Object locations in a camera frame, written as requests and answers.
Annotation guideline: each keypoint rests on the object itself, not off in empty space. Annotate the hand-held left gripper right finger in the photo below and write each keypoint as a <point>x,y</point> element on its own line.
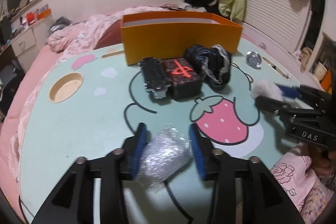
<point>197,150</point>

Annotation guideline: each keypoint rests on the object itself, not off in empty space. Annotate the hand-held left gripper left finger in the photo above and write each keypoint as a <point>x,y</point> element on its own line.
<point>139,150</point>

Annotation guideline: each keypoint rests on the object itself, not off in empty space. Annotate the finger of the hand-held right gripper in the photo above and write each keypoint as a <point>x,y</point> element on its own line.
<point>273,106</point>
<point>290,92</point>

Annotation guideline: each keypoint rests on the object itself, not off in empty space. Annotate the white fluffy pom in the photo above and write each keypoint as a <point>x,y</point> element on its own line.
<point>263,88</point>

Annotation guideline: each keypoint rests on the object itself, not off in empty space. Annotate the clear bubble wrap bundle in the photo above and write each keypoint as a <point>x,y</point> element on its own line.
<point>165,158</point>

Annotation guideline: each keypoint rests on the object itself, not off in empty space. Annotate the orange cardboard box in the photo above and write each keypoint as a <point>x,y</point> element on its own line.
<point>181,40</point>

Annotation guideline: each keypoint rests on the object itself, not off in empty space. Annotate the red container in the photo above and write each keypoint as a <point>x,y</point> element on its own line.
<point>31,18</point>

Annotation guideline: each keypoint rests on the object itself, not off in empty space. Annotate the person's right hand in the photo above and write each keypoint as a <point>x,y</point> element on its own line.
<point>321,161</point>

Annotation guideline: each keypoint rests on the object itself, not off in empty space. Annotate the beige cloth bundle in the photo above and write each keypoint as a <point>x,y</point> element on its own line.
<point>305,58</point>

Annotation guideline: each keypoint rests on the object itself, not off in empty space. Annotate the pink rose print cloth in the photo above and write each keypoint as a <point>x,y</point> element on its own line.
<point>291,174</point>

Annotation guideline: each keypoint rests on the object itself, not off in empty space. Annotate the round silver object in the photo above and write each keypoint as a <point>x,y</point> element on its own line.
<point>253,58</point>

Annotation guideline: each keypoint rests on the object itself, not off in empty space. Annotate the pastel floral cloth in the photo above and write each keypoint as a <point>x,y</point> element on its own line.
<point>317,197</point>

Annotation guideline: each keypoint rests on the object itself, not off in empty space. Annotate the black box with red symbol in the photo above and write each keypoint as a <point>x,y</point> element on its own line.
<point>183,82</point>

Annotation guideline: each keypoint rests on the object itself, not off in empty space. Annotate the black mechanical block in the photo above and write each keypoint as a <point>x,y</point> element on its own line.
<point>155,77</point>

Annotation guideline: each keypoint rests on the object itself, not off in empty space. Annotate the white louvred door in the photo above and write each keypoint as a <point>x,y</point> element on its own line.
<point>275,8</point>

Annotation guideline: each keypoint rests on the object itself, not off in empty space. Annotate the pink bed sheet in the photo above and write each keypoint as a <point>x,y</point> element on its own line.
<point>31,69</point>

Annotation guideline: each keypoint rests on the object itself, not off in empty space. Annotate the grey black bag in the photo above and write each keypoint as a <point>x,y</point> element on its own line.
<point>60,23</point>

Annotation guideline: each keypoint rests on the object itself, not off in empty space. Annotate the white drawer cabinet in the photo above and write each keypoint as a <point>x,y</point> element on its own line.
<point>25,41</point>

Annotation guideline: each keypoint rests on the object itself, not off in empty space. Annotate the small orange box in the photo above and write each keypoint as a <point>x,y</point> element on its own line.
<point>44,14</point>

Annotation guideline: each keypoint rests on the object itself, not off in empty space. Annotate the round mirror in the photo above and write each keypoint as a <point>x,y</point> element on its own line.
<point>24,1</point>

